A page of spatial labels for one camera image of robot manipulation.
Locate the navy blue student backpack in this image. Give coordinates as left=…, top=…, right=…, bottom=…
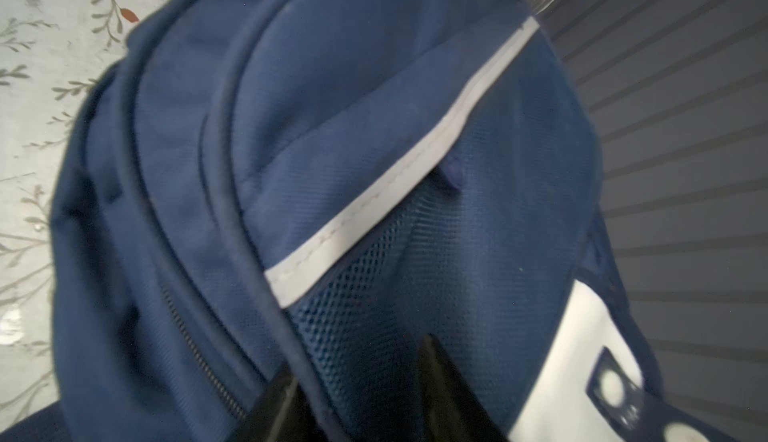
left=2, top=0, right=725, bottom=441

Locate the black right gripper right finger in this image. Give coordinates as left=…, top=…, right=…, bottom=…
left=418, top=334, right=507, bottom=442

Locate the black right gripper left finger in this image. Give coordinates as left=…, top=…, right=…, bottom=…
left=228, top=364, right=300, bottom=442

